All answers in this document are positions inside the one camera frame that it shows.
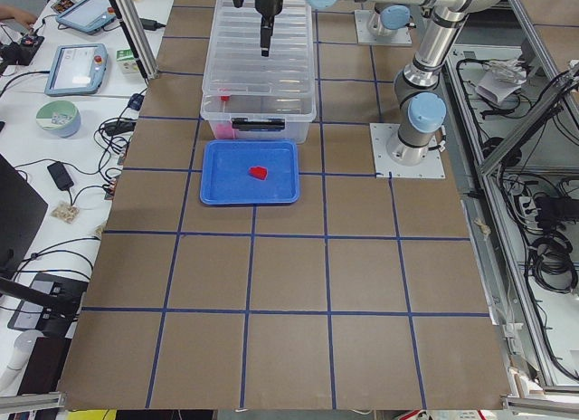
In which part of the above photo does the aluminium frame post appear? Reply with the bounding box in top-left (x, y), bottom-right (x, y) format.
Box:
top-left (109, 0), bottom-right (158, 81)

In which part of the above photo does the green white bowl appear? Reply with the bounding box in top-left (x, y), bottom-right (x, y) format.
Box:
top-left (35, 100), bottom-right (81, 138)

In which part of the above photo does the clear plastic box lid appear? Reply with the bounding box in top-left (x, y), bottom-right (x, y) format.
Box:
top-left (203, 0), bottom-right (315, 98)

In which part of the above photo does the teach pendant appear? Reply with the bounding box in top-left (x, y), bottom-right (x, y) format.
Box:
top-left (56, 0), bottom-right (116, 34)
top-left (44, 43), bottom-right (108, 97)

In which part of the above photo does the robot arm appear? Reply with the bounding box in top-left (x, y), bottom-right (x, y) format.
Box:
top-left (306, 0), bottom-right (500, 167)

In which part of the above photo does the teach pendant far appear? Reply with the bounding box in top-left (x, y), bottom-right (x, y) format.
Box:
top-left (56, 0), bottom-right (116, 34)

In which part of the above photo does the black monitor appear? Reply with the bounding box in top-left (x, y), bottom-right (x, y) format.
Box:
top-left (0, 157), bottom-right (48, 279)

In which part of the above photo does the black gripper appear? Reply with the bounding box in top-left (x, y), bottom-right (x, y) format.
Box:
top-left (233, 0), bottom-right (283, 57)

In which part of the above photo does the clear plastic storage box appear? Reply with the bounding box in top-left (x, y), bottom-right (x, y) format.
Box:
top-left (199, 0), bottom-right (318, 145)

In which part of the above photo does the blue plastic tray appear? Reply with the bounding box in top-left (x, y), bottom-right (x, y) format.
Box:
top-left (200, 139), bottom-right (300, 205)

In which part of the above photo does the black power adapter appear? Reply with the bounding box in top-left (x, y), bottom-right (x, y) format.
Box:
top-left (47, 161), bottom-right (74, 191)

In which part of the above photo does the teach pendant near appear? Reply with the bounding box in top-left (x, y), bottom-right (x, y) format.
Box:
top-left (44, 43), bottom-right (108, 97)

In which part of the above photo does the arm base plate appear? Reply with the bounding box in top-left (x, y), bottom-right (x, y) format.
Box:
top-left (354, 10), bottom-right (413, 47)
top-left (370, 123), bottom-right (446, 179)

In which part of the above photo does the green white carton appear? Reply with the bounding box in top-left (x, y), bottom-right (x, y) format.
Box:
top-left (115, 49), bottom-right (140, 74)

